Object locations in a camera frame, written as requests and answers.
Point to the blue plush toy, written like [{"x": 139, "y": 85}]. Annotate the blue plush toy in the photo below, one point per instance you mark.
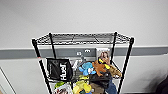
[{"x": 86, "y": 68}]

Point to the orange plush toy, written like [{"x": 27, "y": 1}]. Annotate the orange plush toy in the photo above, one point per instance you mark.
[{"x": 101, "y": 67}]

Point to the black bag white print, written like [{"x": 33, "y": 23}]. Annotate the black bag white print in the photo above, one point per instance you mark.
[{"x": 60, "y": 70}]

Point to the brown plush toy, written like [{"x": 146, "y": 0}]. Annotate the brown plush toy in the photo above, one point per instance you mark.
[{"x": 115, "y": 71}]

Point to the yellow toy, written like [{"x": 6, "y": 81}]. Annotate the yellow toy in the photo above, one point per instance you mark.
[{"x": 81, "y": 86}]

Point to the white box red print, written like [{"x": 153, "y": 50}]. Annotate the white box red print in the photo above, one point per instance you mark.
[{"x": 63, "y": 90}]

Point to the blue and white shoe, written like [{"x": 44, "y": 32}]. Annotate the blue and white shoe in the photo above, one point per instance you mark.
[{"x": 112, "y": 88}]

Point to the white wall socket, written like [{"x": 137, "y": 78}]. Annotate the white wall socket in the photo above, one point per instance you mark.
[
  {"x": 87, "y": 51},
  {"x": 78, "y": 53}
]

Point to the long grey wall band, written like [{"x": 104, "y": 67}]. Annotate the long grey wall band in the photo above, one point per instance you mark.
[{"x": 20, "y": 53}]

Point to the white door frame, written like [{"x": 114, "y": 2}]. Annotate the white door frame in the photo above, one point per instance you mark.
[{"x": 5, "y": 83}]

